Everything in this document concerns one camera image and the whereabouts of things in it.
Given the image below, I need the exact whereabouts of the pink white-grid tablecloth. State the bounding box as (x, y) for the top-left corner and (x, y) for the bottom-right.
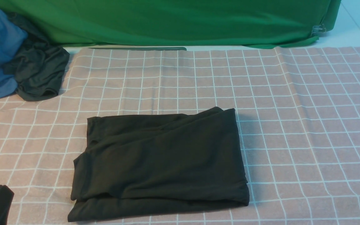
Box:
(0, 47), (360, 225)

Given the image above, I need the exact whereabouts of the metal binder clip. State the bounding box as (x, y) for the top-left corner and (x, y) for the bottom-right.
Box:
(311, 24), (326, 37)

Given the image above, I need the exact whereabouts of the dark gray crumpled garment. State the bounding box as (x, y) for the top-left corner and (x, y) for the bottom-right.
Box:
(2, 12), (70, 102)

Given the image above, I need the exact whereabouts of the dark gray long-sleeved shirt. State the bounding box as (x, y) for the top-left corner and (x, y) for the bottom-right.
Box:
(67, 107), (250, 222)

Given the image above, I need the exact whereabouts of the green backdrop cloth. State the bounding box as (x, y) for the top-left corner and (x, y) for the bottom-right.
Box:
(0, 0), (341, 49)

